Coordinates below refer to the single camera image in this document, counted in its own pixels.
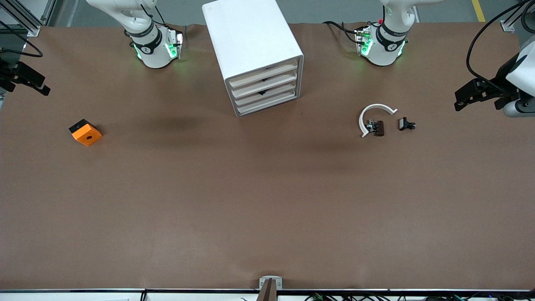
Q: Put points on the aluminium frame profile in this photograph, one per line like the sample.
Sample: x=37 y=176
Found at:
x=25 y=21

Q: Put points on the grey metal mount bracket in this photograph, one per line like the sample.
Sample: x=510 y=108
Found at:
x=262 y=281

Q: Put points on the beige cabinet drawer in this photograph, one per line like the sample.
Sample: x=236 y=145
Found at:
x=250 y=98
x=263 y=73
x=250 y=89
x=267 y=104

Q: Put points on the white drawer cabinet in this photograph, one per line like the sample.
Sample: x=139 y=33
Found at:
x=248 y=37

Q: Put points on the small black white connector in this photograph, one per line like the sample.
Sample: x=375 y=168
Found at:
x=404 y=123

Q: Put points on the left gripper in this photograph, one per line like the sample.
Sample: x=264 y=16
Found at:
x=500 y=77

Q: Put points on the white curved pipe clamp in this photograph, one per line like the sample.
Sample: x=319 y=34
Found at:
x=376 y=106

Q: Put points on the white table edge rail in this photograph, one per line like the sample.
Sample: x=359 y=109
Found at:
x=83 y=294

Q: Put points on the small aluminium frame bracket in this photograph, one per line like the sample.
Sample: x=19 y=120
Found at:
x=508 y=26

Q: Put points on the orange box with black base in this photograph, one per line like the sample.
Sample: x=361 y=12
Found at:
x=87 y=134

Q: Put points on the dark brown cylindrical capacitor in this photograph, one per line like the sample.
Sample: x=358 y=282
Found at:
x=379 y=128

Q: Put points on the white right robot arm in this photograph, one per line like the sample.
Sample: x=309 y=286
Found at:
x=152 y=50

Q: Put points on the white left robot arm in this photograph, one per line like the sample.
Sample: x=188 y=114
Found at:
x=386 y=44

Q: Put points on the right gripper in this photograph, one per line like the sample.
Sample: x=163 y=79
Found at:
x=9 y=73

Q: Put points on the chrome metal fitting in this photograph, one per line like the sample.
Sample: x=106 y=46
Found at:
x=370 y=125

